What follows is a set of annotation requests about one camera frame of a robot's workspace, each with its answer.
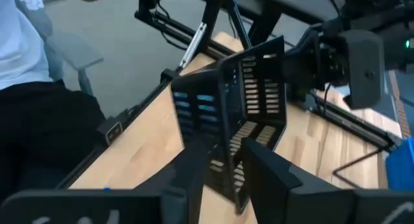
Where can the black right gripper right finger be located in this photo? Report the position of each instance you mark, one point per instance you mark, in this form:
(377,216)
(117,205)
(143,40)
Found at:
(291,204)

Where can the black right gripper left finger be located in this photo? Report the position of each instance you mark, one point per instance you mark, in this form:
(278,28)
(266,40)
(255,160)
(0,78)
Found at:
(97,208)

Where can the blue slotted plastic basket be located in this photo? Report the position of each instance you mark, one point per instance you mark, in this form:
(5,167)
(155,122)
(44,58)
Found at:
(401,165)

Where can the black slotted plastic basket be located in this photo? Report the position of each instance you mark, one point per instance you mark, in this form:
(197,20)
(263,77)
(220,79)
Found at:
(197,85)

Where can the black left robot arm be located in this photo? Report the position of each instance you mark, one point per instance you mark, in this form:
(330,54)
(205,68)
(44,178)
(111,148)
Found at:
(365,72)

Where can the black box with white label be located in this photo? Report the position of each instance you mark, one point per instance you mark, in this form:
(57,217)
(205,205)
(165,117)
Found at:
(113,131)

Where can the grey office chair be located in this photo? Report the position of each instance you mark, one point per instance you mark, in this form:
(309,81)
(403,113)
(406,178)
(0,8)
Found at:
(74,49)

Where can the person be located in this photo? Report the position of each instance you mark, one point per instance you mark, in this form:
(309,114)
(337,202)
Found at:
(19,39)

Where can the black table edge rail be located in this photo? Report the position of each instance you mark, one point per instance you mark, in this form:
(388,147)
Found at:
(136,110)
(349,120)

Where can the black rig frame posts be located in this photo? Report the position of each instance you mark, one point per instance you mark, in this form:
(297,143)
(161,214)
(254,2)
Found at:
(210,23)

